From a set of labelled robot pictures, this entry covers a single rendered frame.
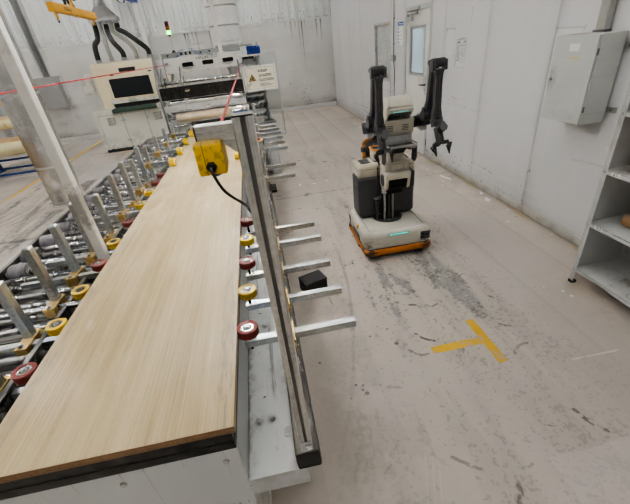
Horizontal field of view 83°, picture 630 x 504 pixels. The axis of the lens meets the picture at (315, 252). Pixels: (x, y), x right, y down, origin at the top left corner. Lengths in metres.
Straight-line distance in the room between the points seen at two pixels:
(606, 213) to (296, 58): 10.25
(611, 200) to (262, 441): 2.74
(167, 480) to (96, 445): 0.24
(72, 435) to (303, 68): 11.62
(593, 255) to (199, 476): 3.01
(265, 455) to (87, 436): 0.54
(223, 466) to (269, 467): 0.16
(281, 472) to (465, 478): 1.00
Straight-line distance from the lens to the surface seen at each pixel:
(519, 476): 2.14
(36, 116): 2.16
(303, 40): 12.25
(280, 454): 1.39
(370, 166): 3.33
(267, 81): 5.80
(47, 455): 1.35
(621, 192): 3.26
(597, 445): 2.37
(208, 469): 1.31
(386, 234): 3.26
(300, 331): 1.41
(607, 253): 3.50
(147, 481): 1.36
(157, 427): 1.22
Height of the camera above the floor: 1.80
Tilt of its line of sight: 30 degrees down
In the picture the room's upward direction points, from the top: 7 degrees counter-clockwise
